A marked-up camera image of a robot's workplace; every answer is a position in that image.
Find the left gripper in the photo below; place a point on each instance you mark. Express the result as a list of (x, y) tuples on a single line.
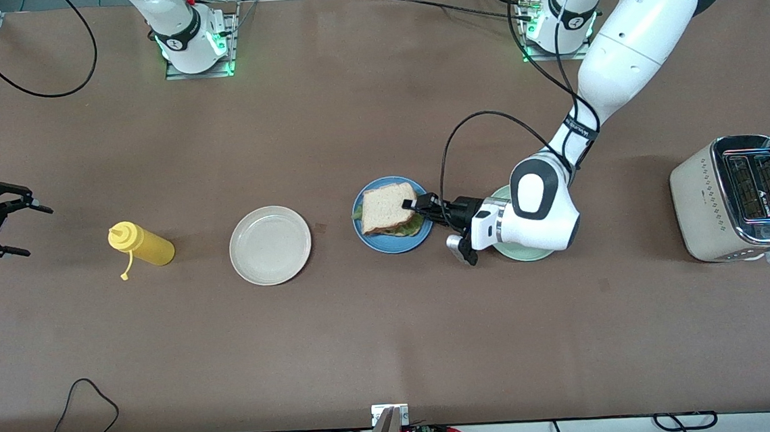
[(464, 208)]

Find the green lettuce leaf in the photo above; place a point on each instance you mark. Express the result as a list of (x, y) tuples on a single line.
[(413, 227)]

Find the toasted bread slice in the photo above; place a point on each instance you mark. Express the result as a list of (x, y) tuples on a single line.
[(388, 205)]

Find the yellow squeeze bottle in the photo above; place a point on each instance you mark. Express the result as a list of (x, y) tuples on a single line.
[(150, 247)]

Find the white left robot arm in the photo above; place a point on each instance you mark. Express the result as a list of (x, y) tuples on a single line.
[(643, 28)]

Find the blue round plate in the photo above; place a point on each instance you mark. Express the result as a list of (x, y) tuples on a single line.
[(394, 246)]

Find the light green round plate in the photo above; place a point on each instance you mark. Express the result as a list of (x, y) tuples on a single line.
[(520, 254)]

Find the beige round plate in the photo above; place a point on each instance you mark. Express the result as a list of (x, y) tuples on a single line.
[(270, 246)]

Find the cream and chrome toaster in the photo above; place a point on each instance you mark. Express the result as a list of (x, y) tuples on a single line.
[(700, 214)]

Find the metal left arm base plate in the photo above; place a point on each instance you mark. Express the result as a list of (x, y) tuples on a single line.
[(533, 56)]

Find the small white bracket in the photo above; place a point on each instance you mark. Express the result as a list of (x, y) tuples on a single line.
[(377, 413)]

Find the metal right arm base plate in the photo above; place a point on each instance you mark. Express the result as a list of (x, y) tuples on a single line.
[(212, 73)]

